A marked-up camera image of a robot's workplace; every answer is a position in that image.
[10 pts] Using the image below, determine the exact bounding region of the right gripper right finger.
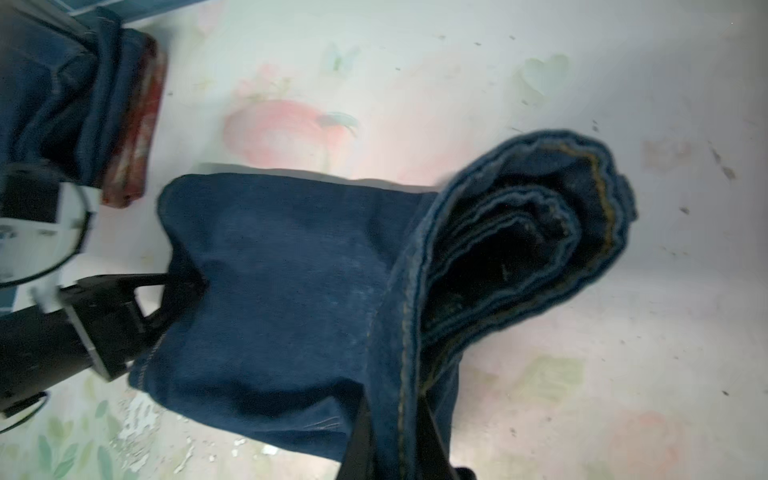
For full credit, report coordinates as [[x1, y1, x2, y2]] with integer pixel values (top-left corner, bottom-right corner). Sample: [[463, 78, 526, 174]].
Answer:
[[417, 397, 477, 480]]

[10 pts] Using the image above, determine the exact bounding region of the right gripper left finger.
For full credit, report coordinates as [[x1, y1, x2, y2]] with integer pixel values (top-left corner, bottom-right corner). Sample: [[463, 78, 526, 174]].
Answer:
[[336, 397, 376, 480]]

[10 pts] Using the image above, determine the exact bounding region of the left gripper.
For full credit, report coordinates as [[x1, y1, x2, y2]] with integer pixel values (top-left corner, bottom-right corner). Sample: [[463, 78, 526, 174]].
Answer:
[[1, 273, 204, 414]]

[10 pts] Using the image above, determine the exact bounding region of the red plaid skirt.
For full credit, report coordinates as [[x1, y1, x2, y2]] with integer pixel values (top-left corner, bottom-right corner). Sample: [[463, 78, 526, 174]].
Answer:
[[102, 36, 167, 209]]

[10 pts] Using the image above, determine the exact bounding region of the dark navy denim skirt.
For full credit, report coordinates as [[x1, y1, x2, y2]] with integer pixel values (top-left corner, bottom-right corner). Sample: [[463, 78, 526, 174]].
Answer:
[[129, 130, 637, 479]]

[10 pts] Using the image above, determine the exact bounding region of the blue denim skirt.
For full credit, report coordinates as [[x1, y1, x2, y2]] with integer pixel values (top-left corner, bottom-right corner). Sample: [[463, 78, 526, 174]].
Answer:
[[1, 6, 151, 187]]

